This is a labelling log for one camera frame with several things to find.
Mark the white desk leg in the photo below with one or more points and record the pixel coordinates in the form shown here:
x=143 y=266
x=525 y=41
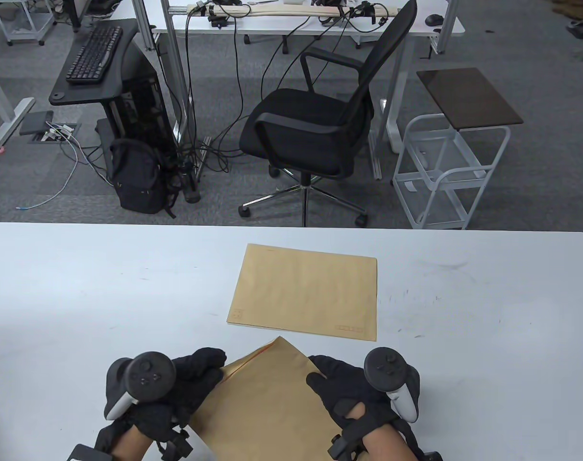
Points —
x=13 y=117

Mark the floor socket box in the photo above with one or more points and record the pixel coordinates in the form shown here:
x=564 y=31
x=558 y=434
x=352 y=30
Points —
x=56 y=134

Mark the person's left hand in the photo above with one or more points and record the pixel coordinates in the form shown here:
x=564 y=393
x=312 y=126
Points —
x=186 y=389

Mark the brown A4 envelope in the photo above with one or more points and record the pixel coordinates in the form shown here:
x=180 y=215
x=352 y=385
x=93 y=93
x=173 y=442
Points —
x=301 y=288
x=267 y=408

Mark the white cart with brown top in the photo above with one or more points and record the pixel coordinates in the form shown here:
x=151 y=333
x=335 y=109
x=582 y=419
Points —
x=469 y=96

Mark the black keyboard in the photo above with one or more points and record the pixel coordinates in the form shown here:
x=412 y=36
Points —
x=92 y=55

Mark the black backpack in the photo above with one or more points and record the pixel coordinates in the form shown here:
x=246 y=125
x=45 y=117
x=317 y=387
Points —
x=135 y=185

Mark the aluminium frame post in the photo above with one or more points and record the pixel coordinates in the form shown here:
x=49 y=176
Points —
x=142 y=24
x=446 y=24
x=176 y=62

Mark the black computer tower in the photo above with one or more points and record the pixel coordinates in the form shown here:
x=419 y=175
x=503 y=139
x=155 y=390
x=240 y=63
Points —
x=147 y=96

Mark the black computer mouse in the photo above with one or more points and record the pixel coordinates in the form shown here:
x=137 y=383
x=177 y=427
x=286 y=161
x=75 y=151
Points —
x=434 y=19

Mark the dark shoe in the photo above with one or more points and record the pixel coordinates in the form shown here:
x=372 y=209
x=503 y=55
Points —
x=579 y=30

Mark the white office desk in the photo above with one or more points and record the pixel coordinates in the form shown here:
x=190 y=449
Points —
x=416 y=26

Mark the person's left forearm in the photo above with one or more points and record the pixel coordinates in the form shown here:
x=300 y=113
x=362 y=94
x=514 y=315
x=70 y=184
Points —
x=130 y=446

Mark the person's right forearm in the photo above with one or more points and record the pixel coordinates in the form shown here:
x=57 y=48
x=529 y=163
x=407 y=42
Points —
x=385 y=446

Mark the black clamp device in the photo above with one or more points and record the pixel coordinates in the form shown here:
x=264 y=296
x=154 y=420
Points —
x=218 y=20

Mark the black office chair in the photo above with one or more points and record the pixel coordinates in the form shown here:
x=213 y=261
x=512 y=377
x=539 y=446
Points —
x=301 y=125

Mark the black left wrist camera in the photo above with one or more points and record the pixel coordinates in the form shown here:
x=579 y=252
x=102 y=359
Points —
x=87 y=454

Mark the black side desk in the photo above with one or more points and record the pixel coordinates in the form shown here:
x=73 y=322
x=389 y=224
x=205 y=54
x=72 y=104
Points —
x=66 y=93

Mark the dark grey floor plate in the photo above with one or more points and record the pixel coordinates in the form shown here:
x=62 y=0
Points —
x=34 y=122

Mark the white metal trolley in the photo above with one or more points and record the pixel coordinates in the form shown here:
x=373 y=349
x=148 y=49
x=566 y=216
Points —
x=27 y=33

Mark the person's right hand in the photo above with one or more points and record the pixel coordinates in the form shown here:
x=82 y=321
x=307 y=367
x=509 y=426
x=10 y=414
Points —
x=349 y=389

